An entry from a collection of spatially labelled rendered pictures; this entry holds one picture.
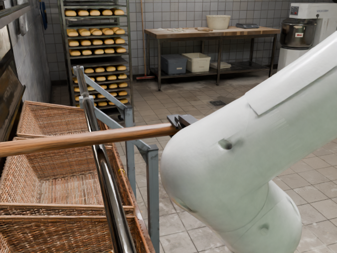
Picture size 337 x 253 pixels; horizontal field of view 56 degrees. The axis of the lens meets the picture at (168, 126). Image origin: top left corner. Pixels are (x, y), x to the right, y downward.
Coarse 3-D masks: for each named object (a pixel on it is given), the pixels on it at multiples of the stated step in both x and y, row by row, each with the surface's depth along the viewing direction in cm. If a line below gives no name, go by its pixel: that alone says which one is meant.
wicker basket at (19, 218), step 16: (0, 224) 100; (16, 224) 102; (32, 224) 103; (48, 224) 106; (64, 224) 107; (80, 224) 110; (128, 224) 117; (0, 240) 99; (16, 240) 104; (32, 240) 106; (48, 240) 108; (64, 240) 110; (80, 240) 112; (96, 240) 115; (144, 240) 105
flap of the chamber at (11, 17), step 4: (24, 8) 156; (28, 8) 173; (16, 12) 126; (20, 12) 137; (24, 12) 151; (8, 16) 106; (12, 16) 114; (16, 16) 123; (20, 16) 134; (0, 20) 91; (4, 20) 97; (8, 20) 104; (12, 20) 111; (0, 24) 90; (4, 24) 95; (0, 28) 88
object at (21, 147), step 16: (128, 128) 70; (144, 128) 71; (160, 128) 72; (0, 144) 63; (16, 144) 64; (32, 144) 64; (48, 144) 65; (64, 144) 66; (80, 144) 67; (96, 144) 68
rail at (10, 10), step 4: (20, 4) 148; (24, 4) 160; (28, 4) 179; (8, 8) 112; (12, 8) 119; (16, 8) 129; (20, 8) 141; (0, 12) 95; (4, 12) 101; (8, 12) 108; (12, 12) 116; (0, 16) 93; (4, 16) 100
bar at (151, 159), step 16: (80, 80) 123; (80, 96) 105; (112, 96) 156; (96, 112) 107; (128, 112) 160; (96, 128) 80; (112, 128) 110; (128, 144) 167; (144, 144) 117; (96, 160) 65; (128, 160) 171; (144, 160) 120; (112, 176) 60; (128, 176) 174; (112, 192) 54; (112, 208) 50; (112, 224) 47; (112, 240) 45; (128, 240) 44
